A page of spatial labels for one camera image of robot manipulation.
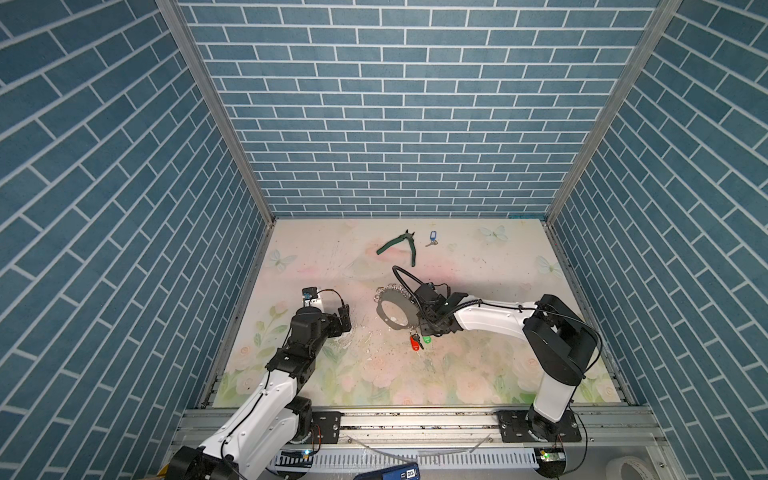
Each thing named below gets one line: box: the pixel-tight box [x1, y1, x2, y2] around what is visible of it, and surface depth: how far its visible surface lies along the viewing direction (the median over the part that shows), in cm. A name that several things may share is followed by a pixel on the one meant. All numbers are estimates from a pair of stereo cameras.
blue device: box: [353, 462, 421, 480], surface depth 67 cm
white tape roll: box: [605, 456, 653, 480], surface depth 69 cm
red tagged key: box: [410, 333, 424, 351], surface depth 90 cm
